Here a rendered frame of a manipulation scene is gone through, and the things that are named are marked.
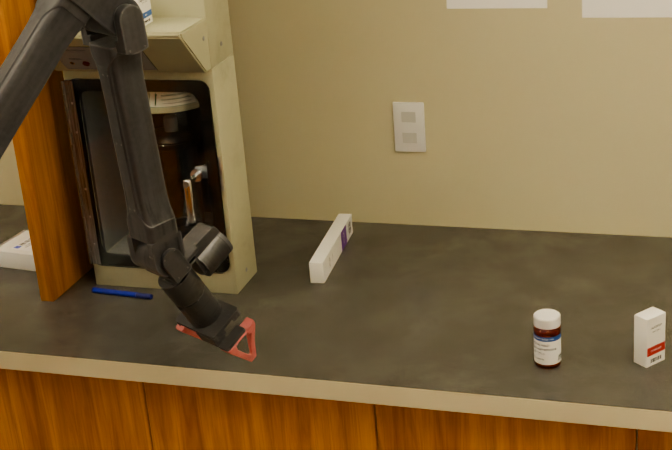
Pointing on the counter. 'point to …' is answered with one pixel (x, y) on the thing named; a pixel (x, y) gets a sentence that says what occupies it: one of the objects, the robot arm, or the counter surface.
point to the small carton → (141, 2)
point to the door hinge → (70, 135)
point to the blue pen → (122, 293)
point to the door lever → (191, 194)
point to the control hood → (170, 46)
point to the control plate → (92, 59)
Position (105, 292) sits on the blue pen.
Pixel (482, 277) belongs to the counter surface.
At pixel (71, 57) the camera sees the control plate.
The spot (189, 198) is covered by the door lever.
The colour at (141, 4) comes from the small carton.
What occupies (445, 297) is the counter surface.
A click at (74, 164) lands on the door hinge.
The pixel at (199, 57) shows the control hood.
